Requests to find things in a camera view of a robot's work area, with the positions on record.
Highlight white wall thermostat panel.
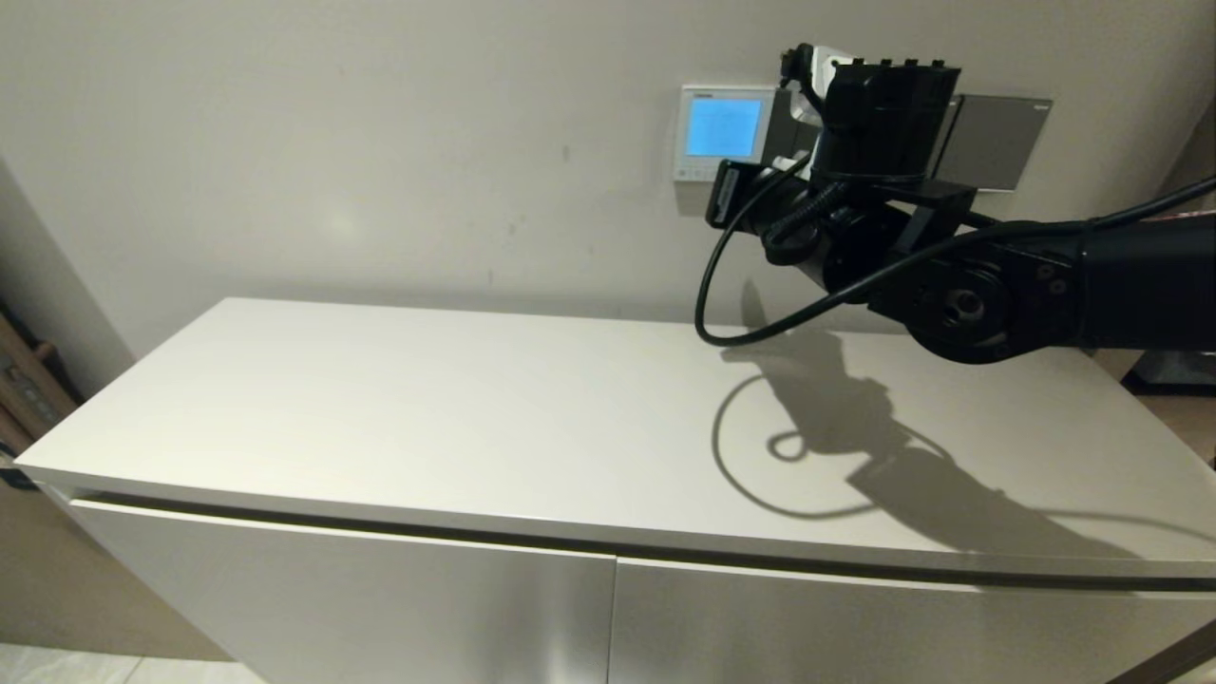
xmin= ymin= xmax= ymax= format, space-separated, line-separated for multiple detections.
xmin=674 ymin=85 xmax=778 ymax=187

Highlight dark bed base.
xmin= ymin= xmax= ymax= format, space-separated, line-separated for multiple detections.
xmin=1123 ymin=350 xmax=1216 ymax=396

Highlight white cabinet door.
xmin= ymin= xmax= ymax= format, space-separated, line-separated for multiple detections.
xmin=71 ymin=499 xmax=617 ymax=684
xmin=608 ymin=558 xmax=1216 ymax=684

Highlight white sideboard cabinet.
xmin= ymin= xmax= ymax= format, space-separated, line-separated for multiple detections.
xmin=14 ymin=297 xmax=1216 ymax=684

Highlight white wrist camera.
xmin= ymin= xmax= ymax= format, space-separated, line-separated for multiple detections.
xmin=781 ymin=43 xmax=861 ymax=129

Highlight grey triple rocker switch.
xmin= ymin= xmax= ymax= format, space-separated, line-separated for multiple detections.
xmin=763 ymin=88 xmax=824 ymax=170

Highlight grey single wall switch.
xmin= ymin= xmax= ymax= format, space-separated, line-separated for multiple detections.
xmin=934 ymin=95 xmax=1054 ymax=194

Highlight black cable connector box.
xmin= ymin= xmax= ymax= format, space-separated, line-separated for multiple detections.
xmin=706 ymin=159 xmax=764 ymax=231

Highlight long black cable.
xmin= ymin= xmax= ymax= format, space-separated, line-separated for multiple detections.
xmin=693 ymin=157 xmax=1216 ymax=348

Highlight brown door frame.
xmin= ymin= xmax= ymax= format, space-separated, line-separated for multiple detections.
xmin=1092 ymin=95 xmax=1216 ymax=381

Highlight brown wooden slat frame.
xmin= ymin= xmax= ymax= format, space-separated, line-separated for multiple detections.
xmin=0 ymin=312 xmax=80 ymax=459

